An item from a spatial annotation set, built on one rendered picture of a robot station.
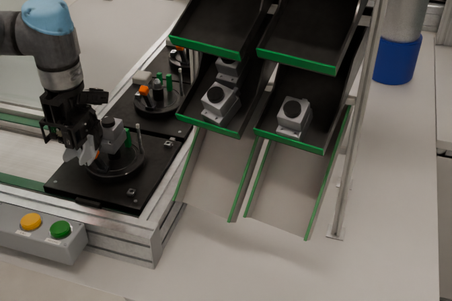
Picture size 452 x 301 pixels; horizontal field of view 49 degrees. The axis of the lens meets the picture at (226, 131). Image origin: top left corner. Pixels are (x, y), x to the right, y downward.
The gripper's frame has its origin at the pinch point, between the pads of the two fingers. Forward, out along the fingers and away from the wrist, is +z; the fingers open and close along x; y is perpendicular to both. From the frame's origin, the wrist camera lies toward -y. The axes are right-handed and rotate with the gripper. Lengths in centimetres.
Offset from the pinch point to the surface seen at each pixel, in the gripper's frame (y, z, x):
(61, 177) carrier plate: -1.1, 9.3, -9.4
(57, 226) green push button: 12.0, 9.1, -2.0
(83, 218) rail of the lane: 7.6, 10.3, 1.1
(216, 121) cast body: -0.3, -15.7, 28.7
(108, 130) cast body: -7.4, -2.0, 1.1
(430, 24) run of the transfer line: -126, 17, 73
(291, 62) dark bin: -1, -29, 41
